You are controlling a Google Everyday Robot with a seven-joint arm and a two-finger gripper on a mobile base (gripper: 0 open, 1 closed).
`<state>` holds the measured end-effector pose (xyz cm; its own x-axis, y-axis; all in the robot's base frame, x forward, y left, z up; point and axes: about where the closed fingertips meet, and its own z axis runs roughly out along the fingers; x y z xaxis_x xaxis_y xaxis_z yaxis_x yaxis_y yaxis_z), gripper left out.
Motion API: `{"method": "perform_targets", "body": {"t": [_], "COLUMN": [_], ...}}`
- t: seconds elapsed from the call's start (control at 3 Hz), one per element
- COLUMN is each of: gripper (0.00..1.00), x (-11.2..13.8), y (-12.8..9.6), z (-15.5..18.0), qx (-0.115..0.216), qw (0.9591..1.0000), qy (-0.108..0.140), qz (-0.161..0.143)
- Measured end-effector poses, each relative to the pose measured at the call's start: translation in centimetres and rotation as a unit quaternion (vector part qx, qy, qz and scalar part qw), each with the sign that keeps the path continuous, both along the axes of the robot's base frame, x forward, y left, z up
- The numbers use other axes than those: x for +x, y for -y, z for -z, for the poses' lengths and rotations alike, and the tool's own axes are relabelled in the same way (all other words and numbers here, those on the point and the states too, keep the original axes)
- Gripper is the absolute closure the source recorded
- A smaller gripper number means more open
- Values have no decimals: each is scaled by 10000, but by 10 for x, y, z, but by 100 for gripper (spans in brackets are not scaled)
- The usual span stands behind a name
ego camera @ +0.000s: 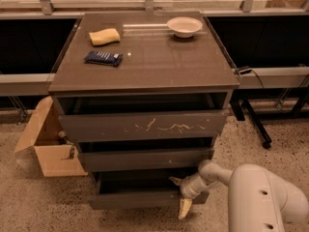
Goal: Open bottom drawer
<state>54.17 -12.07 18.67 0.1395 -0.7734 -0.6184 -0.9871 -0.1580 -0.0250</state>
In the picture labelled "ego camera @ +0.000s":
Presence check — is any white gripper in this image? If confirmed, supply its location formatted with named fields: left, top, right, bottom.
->
left=169, top=173, right=209, bottom=219

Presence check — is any grey bottom drawer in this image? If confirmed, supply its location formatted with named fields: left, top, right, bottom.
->
left=89, top=167, right=197, bottom=210

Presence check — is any grey drawer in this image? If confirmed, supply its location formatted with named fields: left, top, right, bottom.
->
left=59, top=109, right=227, bottom=142
left=89, top=167, right=197, bottom=210
left=78, top=147, right=214, bottom=172

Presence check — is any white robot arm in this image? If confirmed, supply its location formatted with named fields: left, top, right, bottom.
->
left=171, top=160, right=309, bottom=232

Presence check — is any grey middle drawer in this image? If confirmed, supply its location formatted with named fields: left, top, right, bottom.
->
left=78, top=147, right=214, bottom=172

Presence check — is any grey top drawer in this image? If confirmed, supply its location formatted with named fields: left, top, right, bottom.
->
left=59, top=109, right=227, bottom=142

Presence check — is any grey drawer cabinet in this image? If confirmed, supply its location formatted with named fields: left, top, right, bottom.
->
left=47, top=11, right=240, bottom=211

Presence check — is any open cardboard box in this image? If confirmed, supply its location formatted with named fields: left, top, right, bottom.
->
left=14, top=97, right=88, bottom=177

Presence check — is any black stand with wheel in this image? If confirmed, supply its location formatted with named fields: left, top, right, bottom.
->
left=230, top=98, right=272, bottom=149

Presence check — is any bottle inside cardboard box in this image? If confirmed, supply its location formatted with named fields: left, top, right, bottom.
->
left=58, top=130, right=68, bottom=145

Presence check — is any blue snack packet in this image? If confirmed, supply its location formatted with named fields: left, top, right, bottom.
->
left=84, top=51, right=123, bottom=67

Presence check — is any white bowl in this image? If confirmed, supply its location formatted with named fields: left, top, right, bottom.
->
left=167, top=16, right=203, bottom=39

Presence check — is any yellow sponge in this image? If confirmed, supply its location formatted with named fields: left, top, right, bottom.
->
left=89, top=28, right=120, bottom=46

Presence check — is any black cable with plug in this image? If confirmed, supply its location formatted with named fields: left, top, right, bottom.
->
left=236, top=65, right=266, bottom=90

